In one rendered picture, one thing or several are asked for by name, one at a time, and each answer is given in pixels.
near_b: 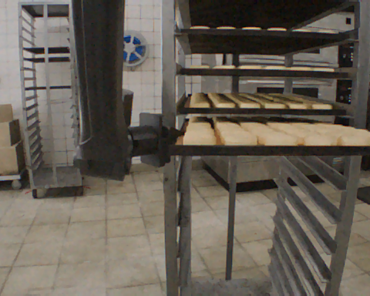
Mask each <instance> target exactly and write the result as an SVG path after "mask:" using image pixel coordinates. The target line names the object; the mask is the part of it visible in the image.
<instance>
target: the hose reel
mask: <svg viewBox="0 0 370 296"><path fill-rule="evenodd" d="M148 48H149V45H148V42H147V40H146V38H145V37H144V35H143V34H140V33H139V32H137V31H136V30H132V29H128V30H126V31H124V48H123V65H124V66H127V67H129V66H132V68H131V70H130V71H131V72H133V71H134V68H133V66H135V65H137V64H139V63H141V62H142V61H143V60H144V59H145V58H146V55H147V52H148Z"/></svg>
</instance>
